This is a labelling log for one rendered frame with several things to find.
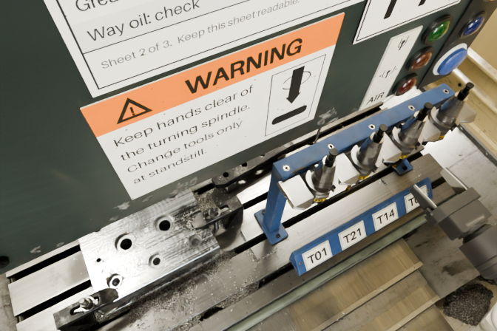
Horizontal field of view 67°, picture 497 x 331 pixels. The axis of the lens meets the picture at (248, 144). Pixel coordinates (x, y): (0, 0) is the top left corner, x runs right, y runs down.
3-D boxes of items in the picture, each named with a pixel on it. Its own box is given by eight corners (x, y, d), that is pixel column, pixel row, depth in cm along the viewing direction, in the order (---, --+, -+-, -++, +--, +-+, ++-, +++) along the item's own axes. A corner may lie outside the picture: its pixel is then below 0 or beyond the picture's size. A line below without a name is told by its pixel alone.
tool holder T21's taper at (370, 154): (371, 144, 78) (382, 125, 72) (381, 162, 76) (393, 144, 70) (352, 149, 77) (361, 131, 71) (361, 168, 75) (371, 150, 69)
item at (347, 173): (363, 179, 75) (364, 177, 75) (342, 190, 74) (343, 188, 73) (343, 152, 79) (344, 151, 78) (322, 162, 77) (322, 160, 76)
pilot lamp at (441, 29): (444, 39, 30) (458, 17, 28) (424, 48, 30) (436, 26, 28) (438, 35, 31) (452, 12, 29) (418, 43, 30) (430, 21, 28)
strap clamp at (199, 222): (242, 221, 102) (244, 199, 89) (199, 243, 99) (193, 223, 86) (237, 210, 104) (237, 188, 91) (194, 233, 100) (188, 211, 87)
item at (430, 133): (444, 137, 81) (445, 134, 81) (425, 146, 80) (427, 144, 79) (421, 114, 85) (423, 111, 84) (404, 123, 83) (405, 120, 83)
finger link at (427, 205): (416, 182, 77) (438, 207, 74) (410, 189, 79) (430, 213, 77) (410, 186, 76) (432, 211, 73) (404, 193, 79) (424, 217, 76)
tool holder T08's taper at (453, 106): (447, 106, 84) (463, 86, 78) (460, 120, 82) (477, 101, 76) (431, 111, 83) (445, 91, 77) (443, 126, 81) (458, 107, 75)
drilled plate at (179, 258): (220, 252, 93) (219, 246, 89) (106, 312, 85) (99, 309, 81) (183, 179, 104) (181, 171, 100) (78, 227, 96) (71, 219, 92)
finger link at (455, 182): (438, 173, 82) (459, 196, 79) (445, 166, 79) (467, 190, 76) (444, 171, 82) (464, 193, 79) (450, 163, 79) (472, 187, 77)
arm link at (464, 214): (484, 177, 74) (534, 229, 68) (459, 198, 82) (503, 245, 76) (437, 205, 70) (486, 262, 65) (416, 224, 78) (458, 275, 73)
